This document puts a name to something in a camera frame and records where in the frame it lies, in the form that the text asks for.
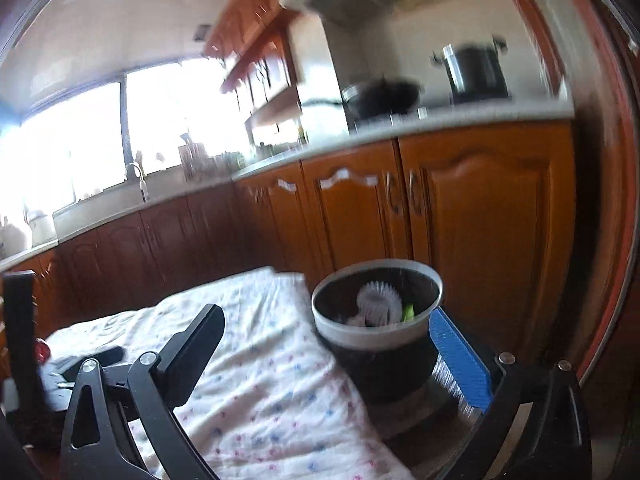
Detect utensil holder on counter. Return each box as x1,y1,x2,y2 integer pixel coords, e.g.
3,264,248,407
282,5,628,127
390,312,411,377
178,143,209,181

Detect brown upper wall cabinets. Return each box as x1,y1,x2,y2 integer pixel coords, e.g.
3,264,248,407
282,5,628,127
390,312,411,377
204,0,300,118

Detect white pot on counter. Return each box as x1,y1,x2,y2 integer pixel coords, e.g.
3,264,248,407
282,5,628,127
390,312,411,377
28,211,56,247

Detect black white trash bin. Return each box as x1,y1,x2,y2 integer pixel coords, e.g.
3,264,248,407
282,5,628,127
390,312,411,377
311,259,444,404

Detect brown lower kitchen cabinets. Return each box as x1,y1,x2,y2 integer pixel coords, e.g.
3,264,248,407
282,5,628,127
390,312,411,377
25,119,575,363

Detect chrome sink faucet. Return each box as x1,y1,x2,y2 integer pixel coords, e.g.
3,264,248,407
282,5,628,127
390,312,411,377
124,161,151,204

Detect black stock pot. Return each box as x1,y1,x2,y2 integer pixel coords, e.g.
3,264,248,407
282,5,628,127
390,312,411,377
431,35,510,105

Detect floral white tablecloth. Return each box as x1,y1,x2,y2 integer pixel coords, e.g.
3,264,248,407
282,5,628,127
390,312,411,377
47,266,410,479

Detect black tracker camera box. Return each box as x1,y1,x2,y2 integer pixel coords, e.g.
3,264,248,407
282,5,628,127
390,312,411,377
2,270,47,444

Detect white foam fruit net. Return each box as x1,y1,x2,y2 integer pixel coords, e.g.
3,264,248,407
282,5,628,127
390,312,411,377
346,282,402,327

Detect kitchen window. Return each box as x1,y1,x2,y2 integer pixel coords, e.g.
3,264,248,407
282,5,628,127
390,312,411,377
1,58,250,216

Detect green snack bag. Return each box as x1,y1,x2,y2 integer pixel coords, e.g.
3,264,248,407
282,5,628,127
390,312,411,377
402,304,414,322

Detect black wok pan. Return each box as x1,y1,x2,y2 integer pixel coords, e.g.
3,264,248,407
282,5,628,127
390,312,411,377
300,77,423,120

